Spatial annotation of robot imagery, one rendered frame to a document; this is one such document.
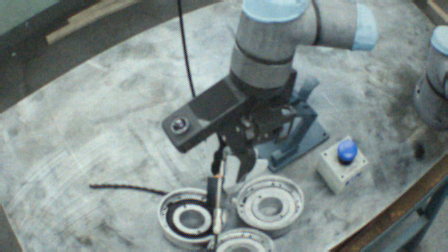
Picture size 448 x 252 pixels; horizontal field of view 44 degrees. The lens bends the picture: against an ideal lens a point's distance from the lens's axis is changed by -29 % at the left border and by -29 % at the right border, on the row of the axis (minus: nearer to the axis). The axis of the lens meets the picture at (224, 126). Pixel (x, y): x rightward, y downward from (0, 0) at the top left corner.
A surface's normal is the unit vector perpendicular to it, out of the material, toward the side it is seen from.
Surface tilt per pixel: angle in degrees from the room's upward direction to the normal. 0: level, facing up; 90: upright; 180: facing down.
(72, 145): 0
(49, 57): 0
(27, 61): 0
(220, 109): 23
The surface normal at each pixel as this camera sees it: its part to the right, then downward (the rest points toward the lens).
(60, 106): 0.04, -0.63
